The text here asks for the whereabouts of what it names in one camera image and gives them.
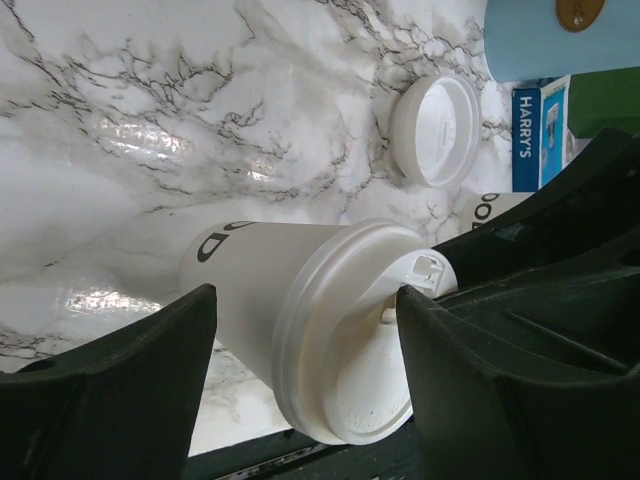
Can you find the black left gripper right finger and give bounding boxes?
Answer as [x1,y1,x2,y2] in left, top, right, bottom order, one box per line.
[396,286,639,479]

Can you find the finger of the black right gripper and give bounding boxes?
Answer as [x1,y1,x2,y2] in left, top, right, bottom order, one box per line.
[435,128,639,289]
[429,265,639,375]

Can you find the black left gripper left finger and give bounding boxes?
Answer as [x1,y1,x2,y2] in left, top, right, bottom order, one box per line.
[1,284,217,479]

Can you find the white plastic lid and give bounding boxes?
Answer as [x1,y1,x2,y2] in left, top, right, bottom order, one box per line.
[271,219,458,445]

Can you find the white paper cup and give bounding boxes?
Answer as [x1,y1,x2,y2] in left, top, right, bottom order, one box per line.
[179,222,354,398]

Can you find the stack of white paper cups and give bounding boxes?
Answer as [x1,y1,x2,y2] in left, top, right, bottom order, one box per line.
[459,192,532,234]

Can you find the blue razor box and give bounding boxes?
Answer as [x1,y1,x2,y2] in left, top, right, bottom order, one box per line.
[511,76,591,193]

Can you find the green paper bag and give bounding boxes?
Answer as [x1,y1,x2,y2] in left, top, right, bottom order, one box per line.
[568,67,640,139]

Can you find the light blue cup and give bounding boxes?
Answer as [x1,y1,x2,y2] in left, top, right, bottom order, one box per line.
[484,0,639,82]

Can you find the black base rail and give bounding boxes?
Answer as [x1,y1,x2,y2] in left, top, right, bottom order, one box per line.
[183,422,426,479]

